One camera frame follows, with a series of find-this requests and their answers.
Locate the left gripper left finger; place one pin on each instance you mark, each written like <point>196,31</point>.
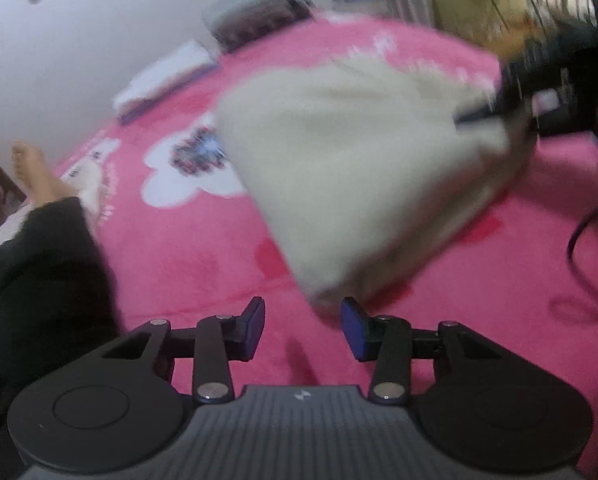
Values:
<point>219,340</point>

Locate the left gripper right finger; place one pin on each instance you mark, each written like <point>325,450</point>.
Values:
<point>386,341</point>

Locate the beige zip hoodie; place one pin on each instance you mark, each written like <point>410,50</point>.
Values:
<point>359,170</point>

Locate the pink floral blanket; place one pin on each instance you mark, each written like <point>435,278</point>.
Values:
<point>186,240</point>

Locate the person left leg black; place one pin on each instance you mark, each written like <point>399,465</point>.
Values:
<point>56,299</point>

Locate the folded purple cloth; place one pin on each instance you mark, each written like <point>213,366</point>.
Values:
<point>142,106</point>

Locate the folded white towel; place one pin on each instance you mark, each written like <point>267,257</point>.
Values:
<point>169,69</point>

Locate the folded grey brown blankets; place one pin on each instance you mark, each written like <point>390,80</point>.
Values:
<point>235,23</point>

